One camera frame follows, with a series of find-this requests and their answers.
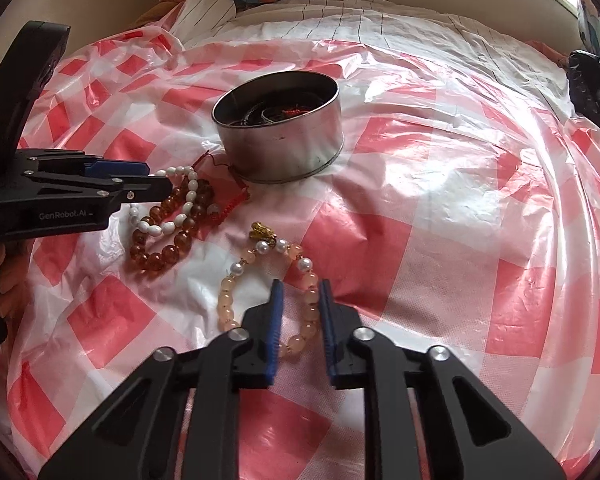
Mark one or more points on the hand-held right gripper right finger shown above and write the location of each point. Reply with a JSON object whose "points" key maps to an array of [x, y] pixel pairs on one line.
{"points": [[327, 330]]}

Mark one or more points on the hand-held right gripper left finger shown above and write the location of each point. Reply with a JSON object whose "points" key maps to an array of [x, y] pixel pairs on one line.
{"points": [[275, 330]]}

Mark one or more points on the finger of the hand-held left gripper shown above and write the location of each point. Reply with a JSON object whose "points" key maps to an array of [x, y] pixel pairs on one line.
{"points": [[150, 187], [120, 166]]}

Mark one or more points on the round silver metal tin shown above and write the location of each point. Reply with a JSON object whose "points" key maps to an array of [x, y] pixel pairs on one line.
{"points": [[290, 145]]}

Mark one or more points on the person's left hand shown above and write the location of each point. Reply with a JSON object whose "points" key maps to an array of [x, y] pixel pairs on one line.
{"points": [[15, 285]]}

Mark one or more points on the red white checkered plastic sheet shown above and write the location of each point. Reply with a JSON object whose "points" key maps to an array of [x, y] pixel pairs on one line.
{"points": [[430, 260]]}

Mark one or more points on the orange pink cloth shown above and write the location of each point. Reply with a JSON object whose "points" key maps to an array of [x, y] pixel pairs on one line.
{"points": [[162, 5]]}

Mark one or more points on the white striped bedsheet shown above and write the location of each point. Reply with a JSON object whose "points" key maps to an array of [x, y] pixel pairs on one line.
{"points": [[380, 25]]}

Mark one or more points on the pink garment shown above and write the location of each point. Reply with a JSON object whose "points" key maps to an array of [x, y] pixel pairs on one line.
{"points": [[550, 55]]}

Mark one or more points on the dark floral cloth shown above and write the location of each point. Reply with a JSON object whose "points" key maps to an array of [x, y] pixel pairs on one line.
{"points": [[595, 95]]}

